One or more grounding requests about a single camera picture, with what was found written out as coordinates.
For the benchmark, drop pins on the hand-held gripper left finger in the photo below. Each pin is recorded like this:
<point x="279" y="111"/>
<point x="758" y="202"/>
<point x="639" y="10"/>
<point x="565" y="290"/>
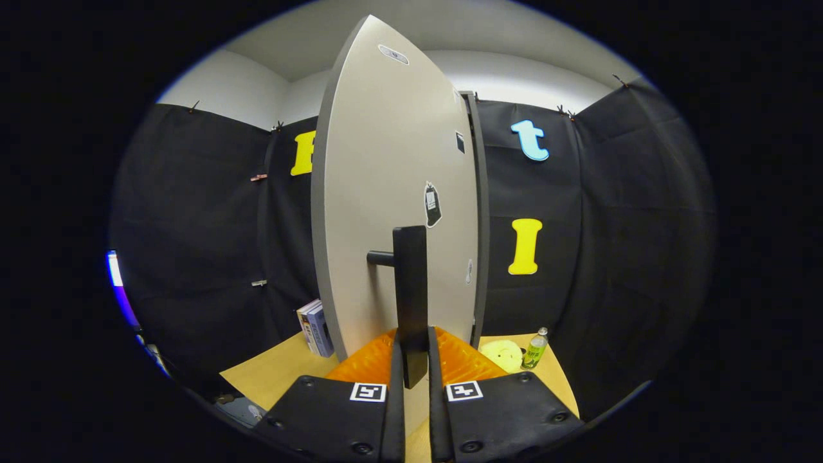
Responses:
<point x="393" y="418"/>

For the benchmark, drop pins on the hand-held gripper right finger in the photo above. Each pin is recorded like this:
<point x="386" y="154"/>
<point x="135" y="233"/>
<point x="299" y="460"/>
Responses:
<point x="438" y="418"/>

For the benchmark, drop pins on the yellow plush toy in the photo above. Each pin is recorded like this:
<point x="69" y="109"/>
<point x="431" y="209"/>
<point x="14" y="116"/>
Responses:
<point x="501" y="355"/>

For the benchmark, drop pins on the blue cover book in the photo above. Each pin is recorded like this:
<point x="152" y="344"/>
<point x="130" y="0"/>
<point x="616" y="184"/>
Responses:
<point x="321" y="331"/>

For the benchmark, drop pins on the green drink bottle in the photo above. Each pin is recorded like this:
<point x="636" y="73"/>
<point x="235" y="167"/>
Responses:
<point x="535" y="350"/>

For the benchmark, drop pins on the black backdrop cloth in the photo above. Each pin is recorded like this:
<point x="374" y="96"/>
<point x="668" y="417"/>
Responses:
<point x="193" y="225"/>

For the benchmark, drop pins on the bright lit panel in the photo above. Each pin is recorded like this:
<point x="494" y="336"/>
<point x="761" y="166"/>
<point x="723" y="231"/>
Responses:
<point x="116" y="276"/>

